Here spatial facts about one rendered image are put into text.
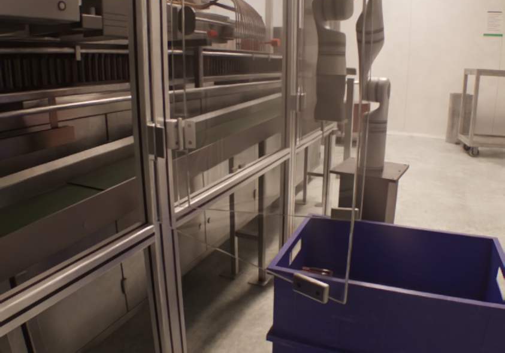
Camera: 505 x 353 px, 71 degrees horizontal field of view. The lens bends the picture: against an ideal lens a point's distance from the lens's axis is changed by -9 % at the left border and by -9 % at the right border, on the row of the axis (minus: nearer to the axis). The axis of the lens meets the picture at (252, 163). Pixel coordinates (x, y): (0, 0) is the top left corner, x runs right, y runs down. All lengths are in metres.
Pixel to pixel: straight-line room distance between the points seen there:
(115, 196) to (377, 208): 0.92
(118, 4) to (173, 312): 0.74
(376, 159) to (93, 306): 1.05
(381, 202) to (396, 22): 4.42
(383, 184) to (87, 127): 0.96
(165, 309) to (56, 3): 0.70
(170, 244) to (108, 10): 0.55
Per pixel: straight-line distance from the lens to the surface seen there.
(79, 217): 0.77
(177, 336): 1.02
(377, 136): 1.40
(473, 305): 0.95
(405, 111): 5.63
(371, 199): 1.41
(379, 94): 1.38
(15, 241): 0.70
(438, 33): 5.61
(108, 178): 0.91
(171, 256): 0.90
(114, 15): 0.97
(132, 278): 1.34
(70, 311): 1.19
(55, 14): 0.86
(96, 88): 0.96
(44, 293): 0.67
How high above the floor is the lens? 0.91
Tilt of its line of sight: 14 degrees down
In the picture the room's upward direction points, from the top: straight up
